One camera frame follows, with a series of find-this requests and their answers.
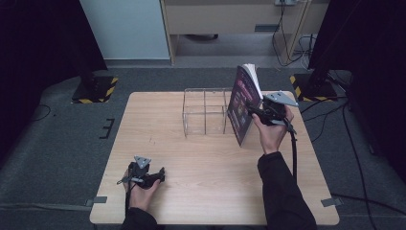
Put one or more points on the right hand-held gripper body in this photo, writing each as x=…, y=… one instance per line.
x=274, y=107

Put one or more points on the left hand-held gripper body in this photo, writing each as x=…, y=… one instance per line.
x=139, y=171

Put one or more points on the purple book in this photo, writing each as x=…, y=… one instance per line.
x=242, y=105

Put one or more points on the clear acrylic organizer rack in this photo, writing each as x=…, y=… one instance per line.
x=204, y=108

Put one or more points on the person's left hand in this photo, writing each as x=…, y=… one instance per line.
x=140, y=196

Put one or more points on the person's right hand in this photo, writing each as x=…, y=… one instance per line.
x=272, y=137

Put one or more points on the black hazard-striped stand base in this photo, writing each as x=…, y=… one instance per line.
x=95, y=91
x=314, y=89

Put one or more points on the grey tape piece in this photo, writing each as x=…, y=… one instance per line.
x=97, y=200
x=332, y=202

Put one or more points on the black floor tape mark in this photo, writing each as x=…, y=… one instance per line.
x=108, y=128

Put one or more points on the light wooden cabinet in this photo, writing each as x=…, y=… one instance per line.
x=223, y=17

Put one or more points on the black curtain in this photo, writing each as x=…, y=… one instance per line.
x=376, y=48
x=38, y=48

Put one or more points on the white panel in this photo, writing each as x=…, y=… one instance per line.
x=124, y=28

